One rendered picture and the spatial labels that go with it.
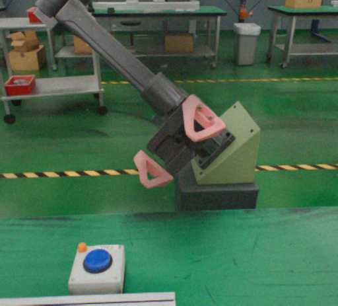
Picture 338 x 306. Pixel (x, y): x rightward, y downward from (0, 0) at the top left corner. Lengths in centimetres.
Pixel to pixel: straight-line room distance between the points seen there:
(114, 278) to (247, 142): 45
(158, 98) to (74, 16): 28
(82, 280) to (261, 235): 37
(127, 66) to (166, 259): 38
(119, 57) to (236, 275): 47
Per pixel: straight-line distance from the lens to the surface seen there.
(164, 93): 58
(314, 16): 533
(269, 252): 72
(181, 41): 514
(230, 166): 86
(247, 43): 532
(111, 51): 72
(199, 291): 63
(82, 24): 75
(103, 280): 57
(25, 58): 535
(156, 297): 51
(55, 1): 80
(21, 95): 337
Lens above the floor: 126
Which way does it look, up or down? 27 degrees down
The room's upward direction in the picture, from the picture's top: straight up
